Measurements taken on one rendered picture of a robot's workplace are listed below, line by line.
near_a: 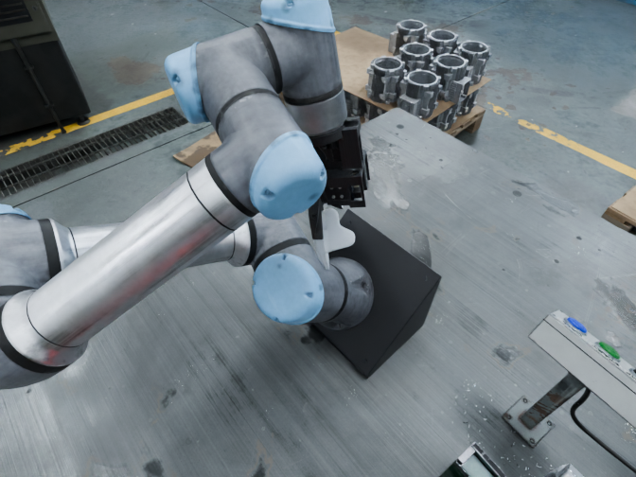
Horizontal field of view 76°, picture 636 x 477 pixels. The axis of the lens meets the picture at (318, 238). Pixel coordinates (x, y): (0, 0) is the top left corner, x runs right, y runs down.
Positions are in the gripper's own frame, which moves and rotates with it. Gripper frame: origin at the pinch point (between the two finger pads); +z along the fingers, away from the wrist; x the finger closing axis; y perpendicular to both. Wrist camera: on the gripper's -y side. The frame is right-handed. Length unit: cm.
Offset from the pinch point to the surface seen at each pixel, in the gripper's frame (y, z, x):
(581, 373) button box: 35.8, 14.9, -13.4
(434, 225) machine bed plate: 17, 32, 40
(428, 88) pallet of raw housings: 17, 46, 167
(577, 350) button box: 35.5, 12.9, -11.1
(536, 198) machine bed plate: 46, 37, 56
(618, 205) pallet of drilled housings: 111, 109, 142
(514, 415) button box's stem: 30, 39, -9
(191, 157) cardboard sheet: -129, 69, 158
